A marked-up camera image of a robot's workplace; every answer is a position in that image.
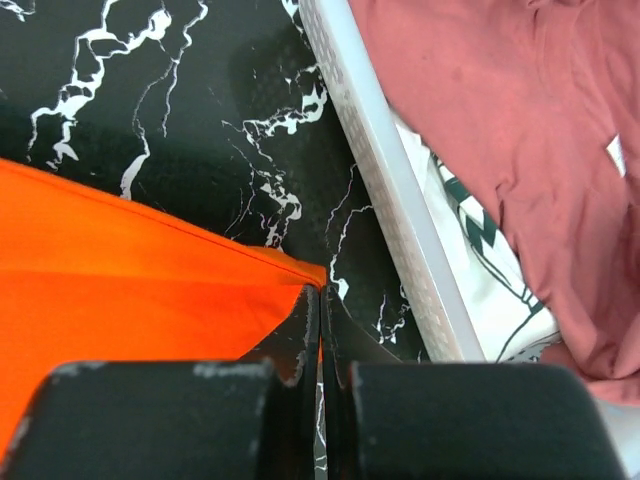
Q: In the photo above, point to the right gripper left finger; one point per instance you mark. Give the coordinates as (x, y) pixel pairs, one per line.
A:
(253, 418)

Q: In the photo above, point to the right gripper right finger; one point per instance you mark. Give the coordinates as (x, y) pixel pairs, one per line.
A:
(386, 419)

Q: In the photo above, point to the orange t shirt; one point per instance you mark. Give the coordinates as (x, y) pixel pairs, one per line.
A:
(88, 276)

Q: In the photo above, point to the white plastic basket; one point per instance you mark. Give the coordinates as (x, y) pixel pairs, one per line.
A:
(367, 118)

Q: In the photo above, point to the white printed t shirt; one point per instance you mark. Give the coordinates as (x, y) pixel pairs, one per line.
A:
(510, 322)

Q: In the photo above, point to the dusty pink t shirt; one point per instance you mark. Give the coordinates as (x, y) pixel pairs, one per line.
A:
(534, 107)

